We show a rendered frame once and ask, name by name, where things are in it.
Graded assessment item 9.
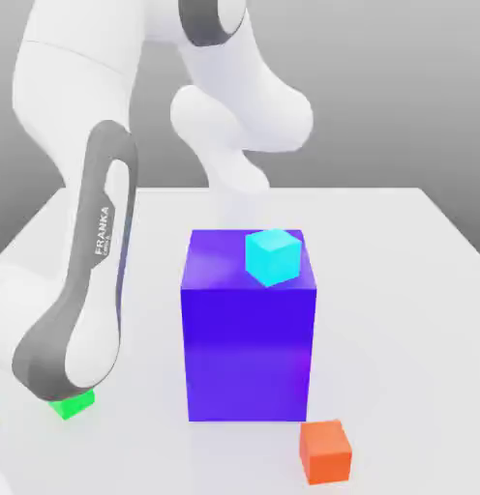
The small green cube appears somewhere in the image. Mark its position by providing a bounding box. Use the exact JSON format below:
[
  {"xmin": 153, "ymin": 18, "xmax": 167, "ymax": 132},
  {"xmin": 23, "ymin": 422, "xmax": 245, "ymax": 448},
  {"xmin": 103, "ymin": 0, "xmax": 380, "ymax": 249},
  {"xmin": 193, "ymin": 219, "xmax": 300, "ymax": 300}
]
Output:
[{"xmin": 46, "ymin": 388, "xmax": 97, "ymax": 422}]

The small cyan cube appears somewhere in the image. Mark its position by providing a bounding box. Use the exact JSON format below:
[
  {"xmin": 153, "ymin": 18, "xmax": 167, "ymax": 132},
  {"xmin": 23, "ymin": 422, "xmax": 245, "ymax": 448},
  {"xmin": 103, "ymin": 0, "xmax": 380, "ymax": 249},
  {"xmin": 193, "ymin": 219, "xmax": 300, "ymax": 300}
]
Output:
[{"xmin": 244, "ymin": 228, "xmax": 304, "ymax": 288}]

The large blue box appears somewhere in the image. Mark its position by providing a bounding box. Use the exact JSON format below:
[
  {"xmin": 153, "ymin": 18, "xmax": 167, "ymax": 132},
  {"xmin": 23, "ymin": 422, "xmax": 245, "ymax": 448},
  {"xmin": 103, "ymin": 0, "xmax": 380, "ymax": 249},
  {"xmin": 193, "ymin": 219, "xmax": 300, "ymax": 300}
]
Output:
[{"xmin": 180, "ymin": 228, "xmax": 317, "ymax": 423}]

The small orange cube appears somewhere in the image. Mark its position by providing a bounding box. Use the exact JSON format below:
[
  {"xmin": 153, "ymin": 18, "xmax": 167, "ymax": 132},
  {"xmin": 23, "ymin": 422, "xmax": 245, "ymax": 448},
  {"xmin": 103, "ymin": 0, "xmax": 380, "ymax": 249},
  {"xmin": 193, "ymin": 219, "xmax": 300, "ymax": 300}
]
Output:
[{"xmin": 299, "ymin": 419, "xmax": 353, "ymax": 486}]

